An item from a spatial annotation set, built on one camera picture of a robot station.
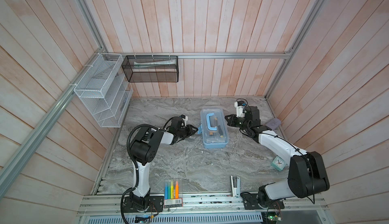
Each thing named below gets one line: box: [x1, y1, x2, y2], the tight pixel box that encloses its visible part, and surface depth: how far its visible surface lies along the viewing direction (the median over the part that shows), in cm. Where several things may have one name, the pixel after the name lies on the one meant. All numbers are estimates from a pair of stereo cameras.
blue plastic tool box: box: [197, 105, 229, 149], surface depth 92 cm
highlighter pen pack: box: [163, 178, 184, 209], surface depth 78 cm
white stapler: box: [230, 175, 241, 199], surface depth 78 cm
